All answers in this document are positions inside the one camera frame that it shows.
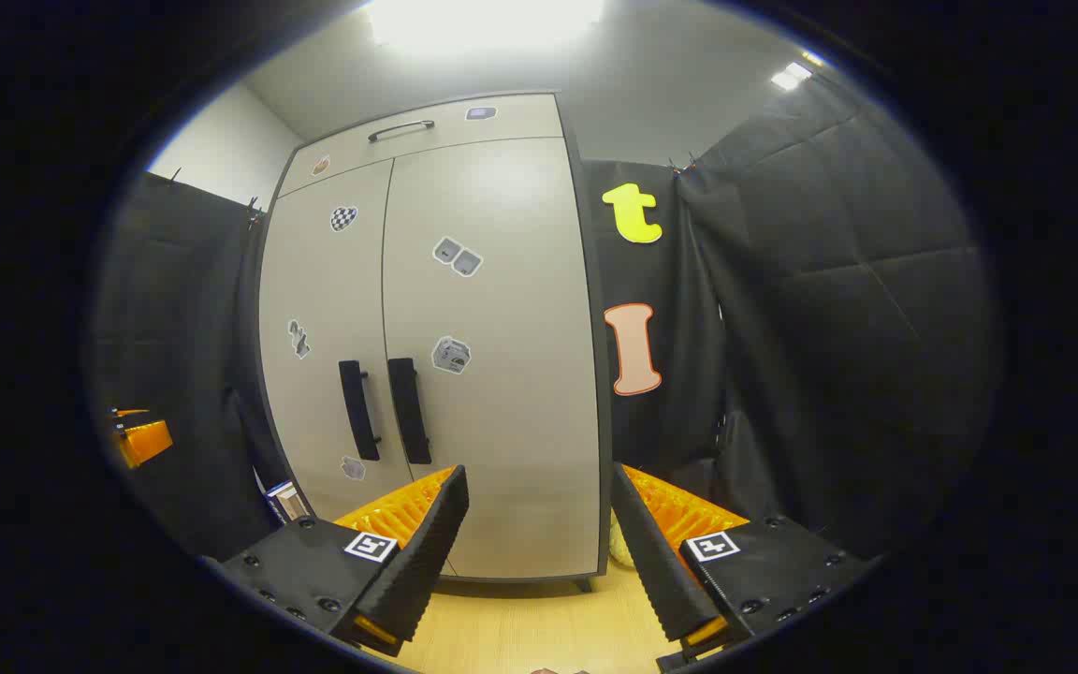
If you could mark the blue spine book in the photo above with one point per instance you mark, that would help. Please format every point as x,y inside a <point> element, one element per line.
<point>270,498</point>

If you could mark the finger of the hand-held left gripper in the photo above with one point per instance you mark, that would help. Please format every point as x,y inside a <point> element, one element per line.
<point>146,442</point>

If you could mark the grey double-door shoe cabinet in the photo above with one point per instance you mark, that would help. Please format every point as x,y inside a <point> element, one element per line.
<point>595,374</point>

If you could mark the grey cabinet drawer front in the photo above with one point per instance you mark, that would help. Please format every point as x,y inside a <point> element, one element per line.
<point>502,126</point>

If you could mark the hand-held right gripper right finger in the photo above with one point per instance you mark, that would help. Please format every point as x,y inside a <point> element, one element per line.
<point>656,562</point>

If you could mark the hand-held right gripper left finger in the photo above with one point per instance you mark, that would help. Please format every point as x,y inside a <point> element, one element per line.
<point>427,552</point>

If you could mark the black backdrop cloth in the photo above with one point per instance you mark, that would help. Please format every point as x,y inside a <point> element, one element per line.
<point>829,328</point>

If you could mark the large ceiling light panel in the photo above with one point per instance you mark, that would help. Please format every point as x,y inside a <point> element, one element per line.
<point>483,19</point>

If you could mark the small ceiling light panel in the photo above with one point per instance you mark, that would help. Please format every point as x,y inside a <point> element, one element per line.
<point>793,73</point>

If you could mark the yellow plush toy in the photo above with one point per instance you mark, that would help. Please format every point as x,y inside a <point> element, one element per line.
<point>619,548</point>

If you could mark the grey shoe cabinet door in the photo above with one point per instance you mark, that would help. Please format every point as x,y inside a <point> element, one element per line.
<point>324,300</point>
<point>511,309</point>

